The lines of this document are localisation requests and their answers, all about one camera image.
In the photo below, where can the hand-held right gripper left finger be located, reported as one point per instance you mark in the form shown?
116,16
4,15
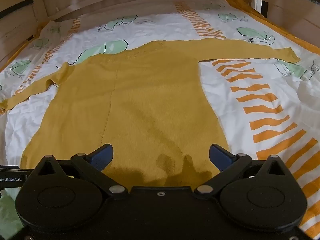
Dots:
103,155

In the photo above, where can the mustard yellow sweater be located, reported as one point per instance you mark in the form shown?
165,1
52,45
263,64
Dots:
150,92

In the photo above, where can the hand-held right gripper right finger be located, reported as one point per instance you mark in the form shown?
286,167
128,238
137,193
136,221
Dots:
220,157

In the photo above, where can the white printed bed sheet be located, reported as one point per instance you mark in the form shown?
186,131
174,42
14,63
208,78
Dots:
162,27

